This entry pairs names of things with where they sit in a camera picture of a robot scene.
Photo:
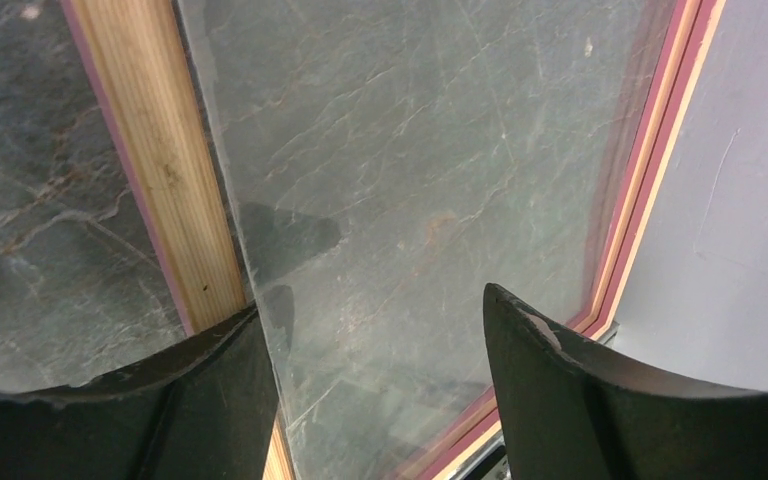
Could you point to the pink wooden picture frame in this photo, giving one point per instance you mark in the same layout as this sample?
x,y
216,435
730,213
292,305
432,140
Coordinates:
x,y
140,66

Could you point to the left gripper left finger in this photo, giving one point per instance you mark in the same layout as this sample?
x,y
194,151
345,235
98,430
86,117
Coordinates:
x,y
201,409

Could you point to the clear acrylic sheet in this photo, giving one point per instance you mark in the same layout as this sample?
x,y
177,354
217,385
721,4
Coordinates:
x,y
385,161

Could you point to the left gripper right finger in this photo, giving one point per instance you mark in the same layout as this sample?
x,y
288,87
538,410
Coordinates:
x,y
573,408

